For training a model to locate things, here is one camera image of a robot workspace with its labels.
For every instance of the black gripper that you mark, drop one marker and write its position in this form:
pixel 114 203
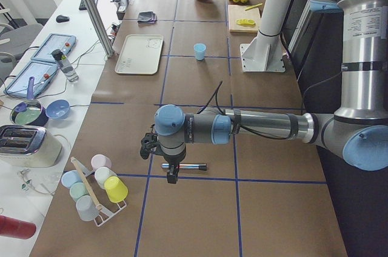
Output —
pixel 172 162

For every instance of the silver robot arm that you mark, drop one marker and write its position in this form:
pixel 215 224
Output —
pixel 356 132

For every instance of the yellow cup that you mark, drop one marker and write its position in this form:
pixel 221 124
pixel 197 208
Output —
pixel 116 190

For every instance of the white cup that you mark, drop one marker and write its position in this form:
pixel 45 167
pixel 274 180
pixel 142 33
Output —
pixel 102 174

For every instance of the pink cup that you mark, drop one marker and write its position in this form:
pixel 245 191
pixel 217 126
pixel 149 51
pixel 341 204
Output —
pixel 100 160

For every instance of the white cup rack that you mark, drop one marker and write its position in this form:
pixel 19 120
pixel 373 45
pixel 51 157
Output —
pixel 105 213

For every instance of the grey cup on rack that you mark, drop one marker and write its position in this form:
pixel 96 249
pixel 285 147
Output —
pixel 86 208

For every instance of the green cup on rack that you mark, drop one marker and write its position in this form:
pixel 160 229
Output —
pixel 77 190

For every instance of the light blue cup on rack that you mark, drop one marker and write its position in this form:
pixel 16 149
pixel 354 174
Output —
pixel 70 178

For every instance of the yellow plastic knife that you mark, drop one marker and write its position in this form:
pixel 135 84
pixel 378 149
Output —
pixel 253 6

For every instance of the wooden cutting board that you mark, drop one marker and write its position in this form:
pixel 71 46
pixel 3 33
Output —
pixel 236 12

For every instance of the lemon slices row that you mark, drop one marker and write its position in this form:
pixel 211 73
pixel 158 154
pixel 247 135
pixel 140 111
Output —
pixel 245 22

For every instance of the grey purple folded cloth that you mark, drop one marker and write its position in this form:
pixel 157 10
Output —
pixel 148 17

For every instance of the cream bear tray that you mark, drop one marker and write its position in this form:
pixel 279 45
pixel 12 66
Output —
pixel 139 55

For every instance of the blue bowl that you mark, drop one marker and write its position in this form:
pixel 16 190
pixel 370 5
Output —
pixel 58 109

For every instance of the clear water bottle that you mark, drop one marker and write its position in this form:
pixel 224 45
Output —
pixel 65 65

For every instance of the cream toaster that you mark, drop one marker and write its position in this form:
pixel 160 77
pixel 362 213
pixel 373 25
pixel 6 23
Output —
pixel 29 146

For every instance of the black computer mouse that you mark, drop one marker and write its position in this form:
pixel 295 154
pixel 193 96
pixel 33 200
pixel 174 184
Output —
pixel 62 18

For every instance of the dark blue pot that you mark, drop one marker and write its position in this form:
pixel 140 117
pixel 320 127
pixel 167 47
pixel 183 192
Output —
pixel 30 111

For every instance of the blue teach pendant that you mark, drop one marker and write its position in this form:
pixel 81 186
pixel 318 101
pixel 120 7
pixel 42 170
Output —
pixel 54 41
pixel 42 73

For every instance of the red bottle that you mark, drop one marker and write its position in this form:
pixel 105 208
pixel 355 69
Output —
pixel 16 228

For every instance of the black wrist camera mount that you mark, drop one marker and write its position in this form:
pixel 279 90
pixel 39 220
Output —
pixel 150 144

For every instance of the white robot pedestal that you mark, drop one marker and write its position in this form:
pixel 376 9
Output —
pixel 264 53

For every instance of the aluminium frame post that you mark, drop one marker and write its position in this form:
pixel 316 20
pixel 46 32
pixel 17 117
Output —
pixel 99 27

